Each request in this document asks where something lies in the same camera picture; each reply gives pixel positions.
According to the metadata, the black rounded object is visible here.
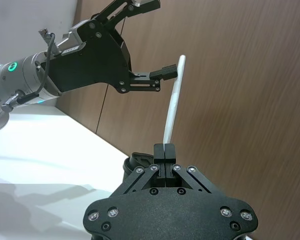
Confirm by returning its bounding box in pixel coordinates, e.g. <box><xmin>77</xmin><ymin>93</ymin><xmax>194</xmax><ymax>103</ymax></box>
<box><xmin>123</xmin><ymin>151</ymin><xmax>156</xmax><ymax>177</ymax></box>

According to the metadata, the white plastic piece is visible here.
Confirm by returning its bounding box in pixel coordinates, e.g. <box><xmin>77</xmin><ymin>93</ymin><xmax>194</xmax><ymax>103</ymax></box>
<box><xmin>162</xmin><ymin>54</ymin><xmax>187</xmax><ymax>146</ymax></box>

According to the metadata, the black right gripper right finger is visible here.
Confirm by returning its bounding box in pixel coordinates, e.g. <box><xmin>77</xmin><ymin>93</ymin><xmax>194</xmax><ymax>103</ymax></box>
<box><xmin>164</xmin><ymin>143</ymin><xmax>213</xmax><ymax>196</ymax></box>

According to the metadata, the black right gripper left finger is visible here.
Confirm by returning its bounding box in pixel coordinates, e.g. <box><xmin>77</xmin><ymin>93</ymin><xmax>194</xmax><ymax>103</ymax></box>
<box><xmin>123</xmin><ymin>143</ymin><xmax>166</xmax><ymax>196</ymax></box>

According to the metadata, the white table cloth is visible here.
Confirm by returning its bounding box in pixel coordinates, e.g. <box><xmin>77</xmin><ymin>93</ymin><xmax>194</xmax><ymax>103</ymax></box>
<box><xmin>0</xmin><ymin>104</ymin><xmax>131</xmax><ymax>240</ymax></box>

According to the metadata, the thin dark cable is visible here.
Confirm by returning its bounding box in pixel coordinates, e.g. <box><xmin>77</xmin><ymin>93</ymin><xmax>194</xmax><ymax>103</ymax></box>
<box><xmin>1</xmin><ymin>28</ymin><xmax>57</xmax><ymax>112</ymax></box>

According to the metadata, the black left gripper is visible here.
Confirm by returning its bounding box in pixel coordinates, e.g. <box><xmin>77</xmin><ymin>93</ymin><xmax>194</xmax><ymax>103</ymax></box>
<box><xmin>41</xmin><ymin>0</ymin><xmax>179</xmax><ymax>95</ymax></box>

